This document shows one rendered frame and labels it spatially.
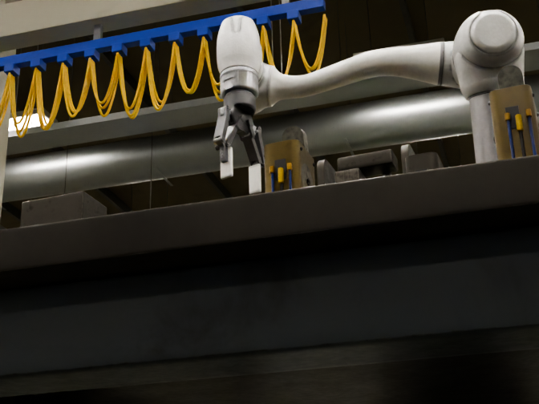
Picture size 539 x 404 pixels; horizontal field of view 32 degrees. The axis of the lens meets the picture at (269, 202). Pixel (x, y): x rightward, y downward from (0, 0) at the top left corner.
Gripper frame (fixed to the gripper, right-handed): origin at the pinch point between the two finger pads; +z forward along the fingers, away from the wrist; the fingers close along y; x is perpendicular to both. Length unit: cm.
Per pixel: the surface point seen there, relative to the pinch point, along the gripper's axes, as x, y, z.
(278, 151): 40, 46, 24
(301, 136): 40, 39, 19
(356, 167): 33.6, 8.5, 10.9
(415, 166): 60, 40, 30
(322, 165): 28.1, 11.9, 10.0
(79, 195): 6, 54, 25
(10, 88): -247, -132, -172
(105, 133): -546, -504, -395
